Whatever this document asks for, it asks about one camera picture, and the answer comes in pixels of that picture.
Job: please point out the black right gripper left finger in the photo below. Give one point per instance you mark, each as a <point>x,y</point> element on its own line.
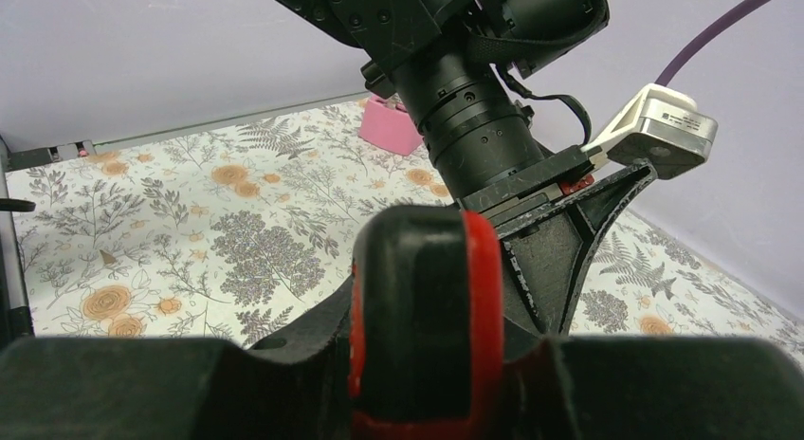
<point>309,364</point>

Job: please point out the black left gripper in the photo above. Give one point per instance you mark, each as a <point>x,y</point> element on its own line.
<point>547,247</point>

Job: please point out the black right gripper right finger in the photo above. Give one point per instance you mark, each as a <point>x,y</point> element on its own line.
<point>537,386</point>

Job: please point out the red black utility knife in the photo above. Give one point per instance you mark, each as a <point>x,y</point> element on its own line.
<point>426,336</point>

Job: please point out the pink metronome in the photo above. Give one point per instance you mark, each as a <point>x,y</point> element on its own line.
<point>387,125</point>

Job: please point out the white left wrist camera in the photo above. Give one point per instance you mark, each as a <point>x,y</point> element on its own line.
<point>660,125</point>

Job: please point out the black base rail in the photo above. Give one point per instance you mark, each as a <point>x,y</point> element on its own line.
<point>16,320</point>

